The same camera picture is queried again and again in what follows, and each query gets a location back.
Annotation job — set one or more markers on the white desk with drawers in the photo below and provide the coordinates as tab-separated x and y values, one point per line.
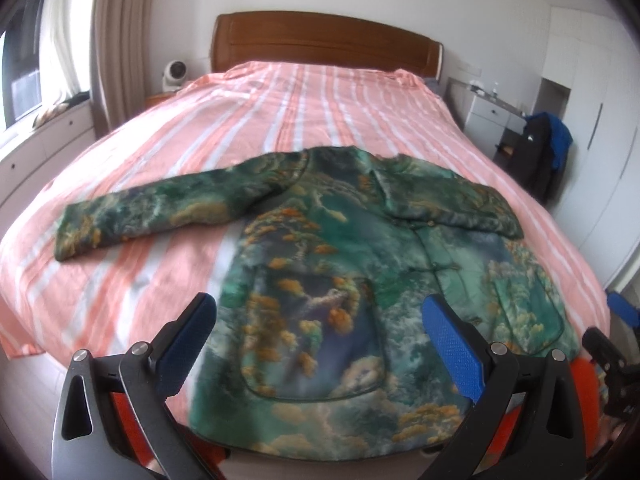
487	112

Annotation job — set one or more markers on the white window seat cabinet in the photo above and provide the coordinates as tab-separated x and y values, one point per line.
50	145

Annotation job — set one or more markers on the green printed padded jacket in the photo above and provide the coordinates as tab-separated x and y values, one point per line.
325	310

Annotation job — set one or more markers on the wooden nightstand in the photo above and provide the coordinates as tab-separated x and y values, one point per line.
157	99

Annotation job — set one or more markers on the white desk fan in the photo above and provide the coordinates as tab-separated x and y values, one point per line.
175	72

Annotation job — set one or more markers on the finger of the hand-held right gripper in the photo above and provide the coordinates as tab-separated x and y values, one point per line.
622	307
605	355

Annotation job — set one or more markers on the wooden headboard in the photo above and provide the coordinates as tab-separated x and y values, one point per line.
325	45

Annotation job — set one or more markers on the bed with pink striped cover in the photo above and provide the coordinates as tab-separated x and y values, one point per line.
325	110

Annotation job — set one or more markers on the blue grey pillow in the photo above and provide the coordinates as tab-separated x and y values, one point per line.
434	85

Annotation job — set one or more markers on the brown curtain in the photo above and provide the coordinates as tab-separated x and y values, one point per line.
117	35

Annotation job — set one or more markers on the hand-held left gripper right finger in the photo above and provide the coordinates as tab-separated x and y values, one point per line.
452	350

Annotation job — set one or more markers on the window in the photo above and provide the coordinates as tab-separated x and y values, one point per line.
22	75

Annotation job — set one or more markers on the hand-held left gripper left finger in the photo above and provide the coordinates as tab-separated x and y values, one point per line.
190	345

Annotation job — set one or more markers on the white wardrobe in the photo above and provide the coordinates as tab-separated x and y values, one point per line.
600	135

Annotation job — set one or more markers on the white sheer curtain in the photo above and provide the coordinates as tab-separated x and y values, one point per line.
65	45

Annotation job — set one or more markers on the chair with dark and blue clothes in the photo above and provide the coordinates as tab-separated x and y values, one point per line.
530	160

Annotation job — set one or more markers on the blue garment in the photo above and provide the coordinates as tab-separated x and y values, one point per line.
560	140

